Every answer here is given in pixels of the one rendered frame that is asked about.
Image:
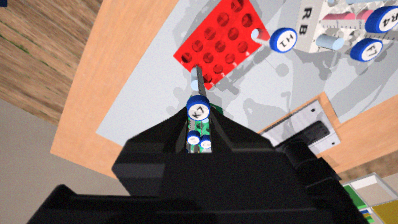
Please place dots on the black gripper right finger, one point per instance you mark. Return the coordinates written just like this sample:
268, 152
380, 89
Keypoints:
234, 136

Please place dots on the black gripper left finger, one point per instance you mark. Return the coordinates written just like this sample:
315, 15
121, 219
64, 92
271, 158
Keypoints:
162, 136

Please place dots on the green tube rack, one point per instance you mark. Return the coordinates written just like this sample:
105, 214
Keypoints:
199, 122

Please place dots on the grey bench mat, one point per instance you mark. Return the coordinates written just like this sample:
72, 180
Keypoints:
266, 86

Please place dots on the white test tube rack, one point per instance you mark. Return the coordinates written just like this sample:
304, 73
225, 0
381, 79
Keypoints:
311, 13

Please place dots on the red tube rack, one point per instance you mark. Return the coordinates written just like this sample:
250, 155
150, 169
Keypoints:
214, 29

